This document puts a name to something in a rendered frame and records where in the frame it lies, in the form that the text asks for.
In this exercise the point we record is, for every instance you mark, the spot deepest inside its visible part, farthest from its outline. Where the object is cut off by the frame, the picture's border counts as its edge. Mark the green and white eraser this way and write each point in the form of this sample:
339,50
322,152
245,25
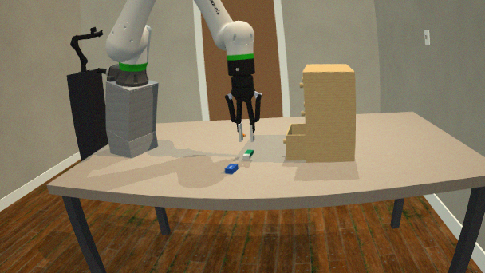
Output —
247,155

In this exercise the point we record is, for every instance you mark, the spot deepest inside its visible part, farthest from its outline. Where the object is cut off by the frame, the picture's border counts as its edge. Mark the small tan wooden chest of drawers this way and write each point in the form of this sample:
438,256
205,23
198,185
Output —
330,113

